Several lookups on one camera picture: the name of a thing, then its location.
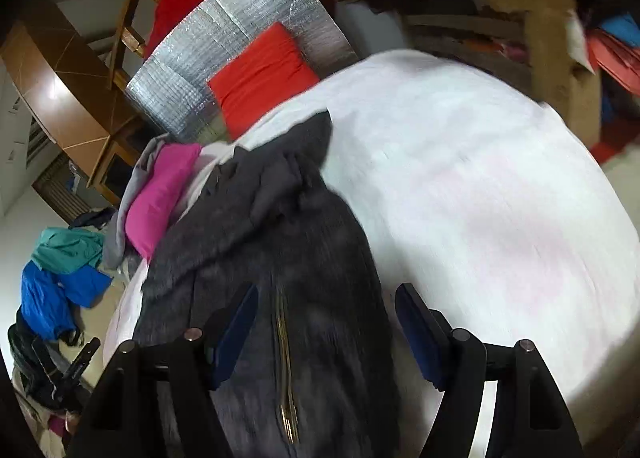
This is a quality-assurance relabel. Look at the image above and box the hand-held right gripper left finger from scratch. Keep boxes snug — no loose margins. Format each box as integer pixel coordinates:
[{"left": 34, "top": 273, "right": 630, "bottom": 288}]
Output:
[{"left": 65, "top": 284, "right": 261, "bottom": 458}]

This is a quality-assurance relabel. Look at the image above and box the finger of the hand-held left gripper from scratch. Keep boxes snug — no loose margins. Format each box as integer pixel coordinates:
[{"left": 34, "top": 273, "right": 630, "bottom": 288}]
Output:
[{"left": 60, "top": 337, "right": 101, "bottom": 385}]

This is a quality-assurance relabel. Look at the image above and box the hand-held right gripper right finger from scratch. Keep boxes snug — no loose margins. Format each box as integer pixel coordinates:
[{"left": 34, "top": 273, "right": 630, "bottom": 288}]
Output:
[{"left": 394, "top": 283, "right": 586, "bottom": 458}]

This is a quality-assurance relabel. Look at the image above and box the black quilted jacket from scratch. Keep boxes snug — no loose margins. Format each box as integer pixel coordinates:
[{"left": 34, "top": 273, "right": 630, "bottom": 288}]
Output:
[{"left": 137, "top": 110, "right": 402, "bottom": 458}]

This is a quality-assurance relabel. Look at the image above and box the blue jacket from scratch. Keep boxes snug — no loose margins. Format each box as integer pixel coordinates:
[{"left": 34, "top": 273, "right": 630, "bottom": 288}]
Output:
[{"left": 20, "top": 260, "right": 114, "bottom": 341}]

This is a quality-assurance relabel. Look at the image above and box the teal shirt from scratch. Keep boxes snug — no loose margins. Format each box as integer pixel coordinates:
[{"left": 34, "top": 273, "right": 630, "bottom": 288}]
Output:
[{"left": 31, "top": 227, "right": 106, "bottom": 275}]

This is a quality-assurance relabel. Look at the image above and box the grey folded cloth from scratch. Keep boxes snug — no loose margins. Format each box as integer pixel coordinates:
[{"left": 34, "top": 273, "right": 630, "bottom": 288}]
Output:
[{"left": 102, "top": 133, "right": 172, "bottom": 271}]

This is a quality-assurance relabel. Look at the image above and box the pink pillow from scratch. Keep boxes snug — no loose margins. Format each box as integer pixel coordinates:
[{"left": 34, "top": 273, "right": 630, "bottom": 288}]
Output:
[{"left": 125, "top": 143, "right": 203, "bottom": 261}]

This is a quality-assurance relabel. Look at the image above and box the white blanket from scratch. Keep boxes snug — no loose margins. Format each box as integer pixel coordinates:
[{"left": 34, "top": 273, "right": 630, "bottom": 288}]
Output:
[{"left": 102, "top": 50, "right": 622, "bottom": 458}]

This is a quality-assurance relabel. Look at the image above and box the red pillow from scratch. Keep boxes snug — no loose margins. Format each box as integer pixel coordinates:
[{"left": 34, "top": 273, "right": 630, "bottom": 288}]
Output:
[{"left": 206, "top": 22, "right": 321, "bottom": 139}]

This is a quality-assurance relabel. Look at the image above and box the brown wooden cabinet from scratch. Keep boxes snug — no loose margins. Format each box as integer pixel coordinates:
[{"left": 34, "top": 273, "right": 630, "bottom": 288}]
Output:
[{"left": 0, "top": 20, "right": 151, "bottom": 205}]

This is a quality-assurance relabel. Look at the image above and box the silver foil insulation panel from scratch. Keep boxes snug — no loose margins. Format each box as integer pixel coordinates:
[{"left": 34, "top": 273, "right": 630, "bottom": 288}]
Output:
[{"left": 125, "top": 0, "right": 359, "bottom": 145}]

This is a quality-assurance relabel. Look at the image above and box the wooden table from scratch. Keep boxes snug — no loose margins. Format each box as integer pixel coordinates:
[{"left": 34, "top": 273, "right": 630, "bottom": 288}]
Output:
[{"left": 335, "top": 0, "right": 640, "bottom": 149}]

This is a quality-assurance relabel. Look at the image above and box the red fabric bundle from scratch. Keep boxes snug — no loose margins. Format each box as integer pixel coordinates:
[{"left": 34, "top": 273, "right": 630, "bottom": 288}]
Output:
[{"left": 585, "top": 12, "right": 640, "bottom": 94}]

